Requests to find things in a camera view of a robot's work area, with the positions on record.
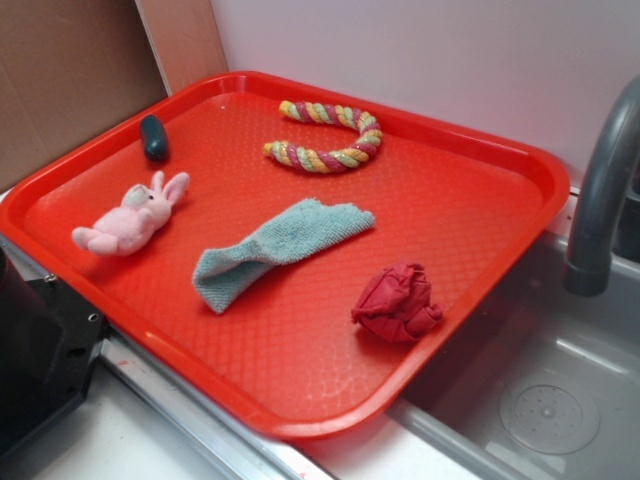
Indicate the crumpled red cloth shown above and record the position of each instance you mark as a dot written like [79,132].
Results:
[396,305]

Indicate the light blue microfiber cloth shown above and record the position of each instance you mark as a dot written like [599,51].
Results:
[306,228]

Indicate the brown cardboard panel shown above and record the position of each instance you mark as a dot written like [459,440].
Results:
[70,70]

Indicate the dark green plastic pickle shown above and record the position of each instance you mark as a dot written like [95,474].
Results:
[154,139]

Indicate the grey sink basin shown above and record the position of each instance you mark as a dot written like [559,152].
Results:
[537,383]

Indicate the pink plush bunny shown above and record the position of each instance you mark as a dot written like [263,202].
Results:
[127,228]

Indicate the grey sink faucet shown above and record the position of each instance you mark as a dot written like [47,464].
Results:
[606,219]

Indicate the red plastic tray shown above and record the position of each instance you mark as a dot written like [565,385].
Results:
[285,357]

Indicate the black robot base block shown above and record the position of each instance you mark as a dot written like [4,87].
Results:
[50,339]

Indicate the multicolour twisted rope toy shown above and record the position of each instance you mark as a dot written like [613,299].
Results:
[308,160]

